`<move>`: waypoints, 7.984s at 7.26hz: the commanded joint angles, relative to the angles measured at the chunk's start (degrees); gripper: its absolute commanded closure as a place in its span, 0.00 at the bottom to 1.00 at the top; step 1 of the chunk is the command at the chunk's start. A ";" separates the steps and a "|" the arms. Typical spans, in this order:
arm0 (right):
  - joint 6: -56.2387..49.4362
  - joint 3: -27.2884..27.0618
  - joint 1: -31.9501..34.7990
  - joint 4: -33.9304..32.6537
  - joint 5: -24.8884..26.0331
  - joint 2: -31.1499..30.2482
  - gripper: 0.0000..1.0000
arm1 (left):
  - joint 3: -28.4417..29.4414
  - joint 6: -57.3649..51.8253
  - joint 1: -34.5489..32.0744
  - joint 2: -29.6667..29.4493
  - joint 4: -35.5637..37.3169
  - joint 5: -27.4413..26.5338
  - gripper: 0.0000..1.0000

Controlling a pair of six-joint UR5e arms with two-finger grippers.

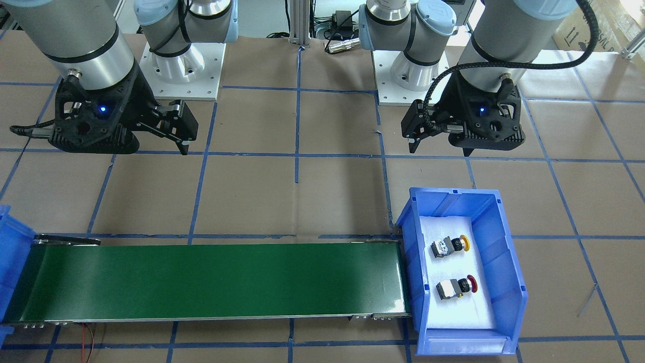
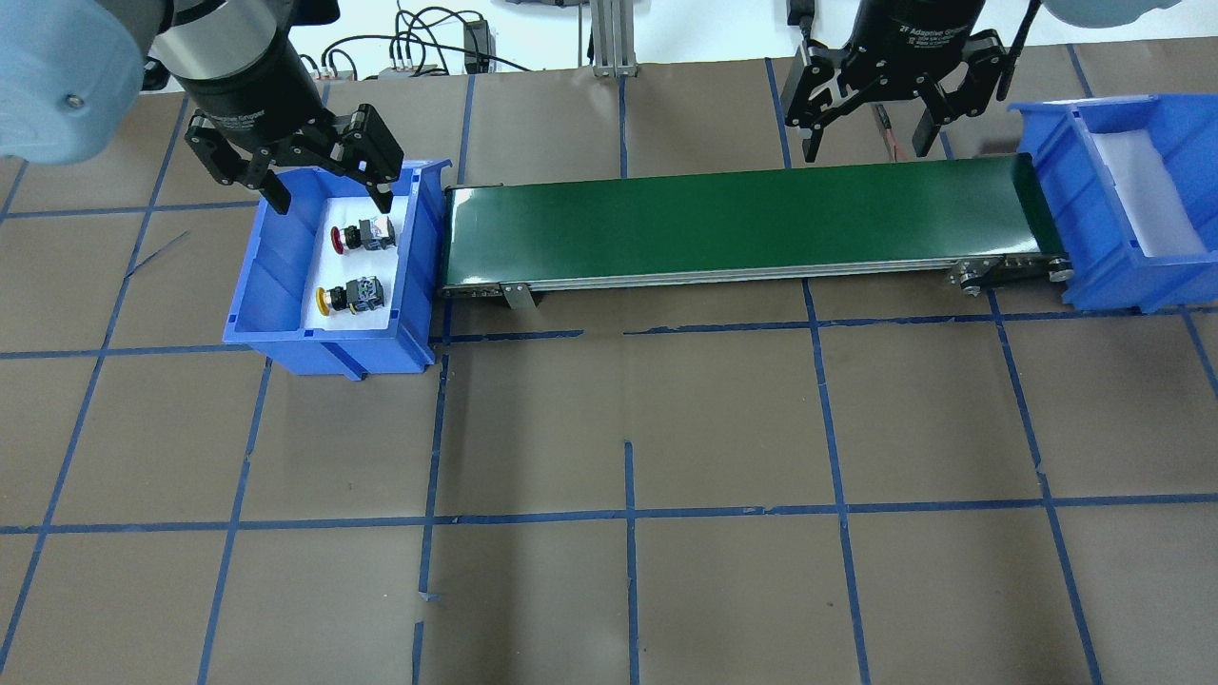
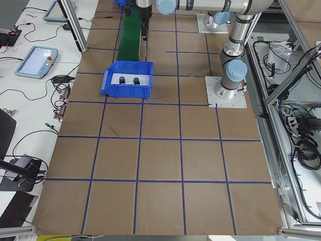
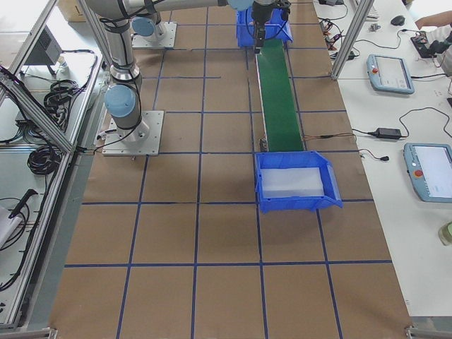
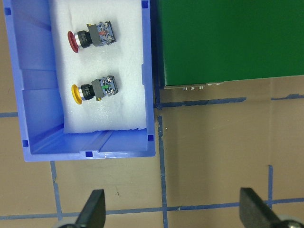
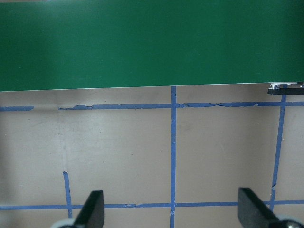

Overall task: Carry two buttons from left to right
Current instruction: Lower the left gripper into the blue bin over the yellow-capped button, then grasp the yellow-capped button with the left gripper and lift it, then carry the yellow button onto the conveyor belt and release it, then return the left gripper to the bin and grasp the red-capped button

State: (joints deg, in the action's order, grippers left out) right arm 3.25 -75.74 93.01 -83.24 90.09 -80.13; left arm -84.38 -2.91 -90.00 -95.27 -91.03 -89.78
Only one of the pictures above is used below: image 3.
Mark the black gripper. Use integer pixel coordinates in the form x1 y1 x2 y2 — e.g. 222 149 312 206
135 0 152 20

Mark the yellow push button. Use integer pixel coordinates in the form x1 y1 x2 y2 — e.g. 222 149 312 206
133 77 140 85

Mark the red push button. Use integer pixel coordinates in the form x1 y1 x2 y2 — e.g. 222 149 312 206
119 76 126 84

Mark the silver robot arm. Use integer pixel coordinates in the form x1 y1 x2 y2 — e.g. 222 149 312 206
156 0 273 100
203 11 230 29

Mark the far blue plastic bin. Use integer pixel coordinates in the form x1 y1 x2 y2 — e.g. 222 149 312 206
113 0 127 7

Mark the blue plastic bin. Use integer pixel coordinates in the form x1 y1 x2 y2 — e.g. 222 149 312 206
113 0 127 7
100 60 153 99

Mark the green conveyor belt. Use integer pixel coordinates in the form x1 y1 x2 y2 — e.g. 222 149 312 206
117 5 141 61

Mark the white foam pad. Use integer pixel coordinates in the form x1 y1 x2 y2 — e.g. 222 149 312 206
111 73 150 86

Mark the black power adapter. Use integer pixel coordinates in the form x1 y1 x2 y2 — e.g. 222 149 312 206
62 24 71 31

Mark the near blue plastic bin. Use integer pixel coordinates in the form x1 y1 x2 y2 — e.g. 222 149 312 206
100 60 153 99

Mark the far teach pendant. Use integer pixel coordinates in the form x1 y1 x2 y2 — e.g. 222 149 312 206
43 1 66 23

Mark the teach pendant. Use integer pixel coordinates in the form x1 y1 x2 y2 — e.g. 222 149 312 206
15 46 58 79
43 1 66 23

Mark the near teach pendant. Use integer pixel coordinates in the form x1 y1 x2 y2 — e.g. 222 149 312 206
15 46 58 79

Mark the black monitor stand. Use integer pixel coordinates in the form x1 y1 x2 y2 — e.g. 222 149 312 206
1 155 41 192

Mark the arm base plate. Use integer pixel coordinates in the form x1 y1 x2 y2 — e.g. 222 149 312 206
205 76 247 108
196 13 228 34

